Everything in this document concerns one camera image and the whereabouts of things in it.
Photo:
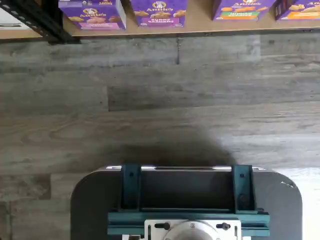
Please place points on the brown wooden shelf board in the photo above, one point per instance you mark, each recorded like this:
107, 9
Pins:
200, 28

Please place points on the purple box with orange patch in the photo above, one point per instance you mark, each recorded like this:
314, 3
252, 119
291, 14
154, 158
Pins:
300, 12

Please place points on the teal metal mounting frame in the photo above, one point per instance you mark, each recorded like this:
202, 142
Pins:
131, 190

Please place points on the white panel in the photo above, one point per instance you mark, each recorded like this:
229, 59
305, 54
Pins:
10, 20

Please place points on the dark rounded robot base platform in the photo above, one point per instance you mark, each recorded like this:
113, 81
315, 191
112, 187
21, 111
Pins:
92, 200

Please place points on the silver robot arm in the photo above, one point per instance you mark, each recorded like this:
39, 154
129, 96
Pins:
191, 231

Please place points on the purple box with pink patch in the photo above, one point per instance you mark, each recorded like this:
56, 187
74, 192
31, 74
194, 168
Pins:
100, 21

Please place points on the purple box with green patch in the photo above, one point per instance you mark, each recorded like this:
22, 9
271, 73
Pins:
240, 11

